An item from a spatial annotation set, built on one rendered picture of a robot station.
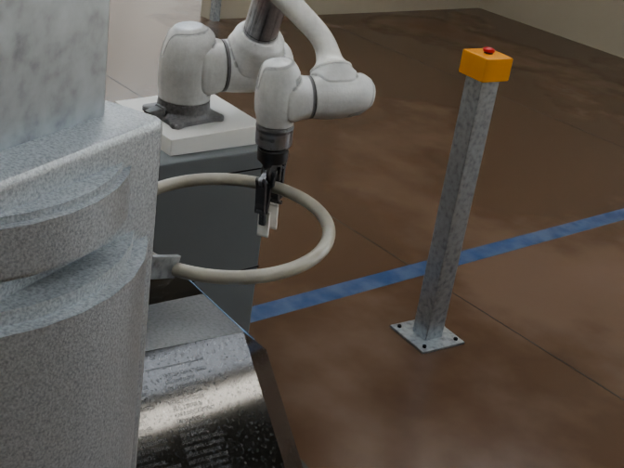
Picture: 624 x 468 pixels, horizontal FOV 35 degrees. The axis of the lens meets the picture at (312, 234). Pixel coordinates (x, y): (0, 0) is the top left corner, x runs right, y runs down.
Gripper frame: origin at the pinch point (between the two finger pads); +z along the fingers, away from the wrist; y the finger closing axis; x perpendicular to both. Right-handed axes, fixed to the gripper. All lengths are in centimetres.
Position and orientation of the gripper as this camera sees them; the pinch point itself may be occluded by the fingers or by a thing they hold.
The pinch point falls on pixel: (267, 220)
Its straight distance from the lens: 245.7
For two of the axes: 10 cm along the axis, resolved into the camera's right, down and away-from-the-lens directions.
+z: -0.9, 8.8, 4.7
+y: -3.8, 4.1, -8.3
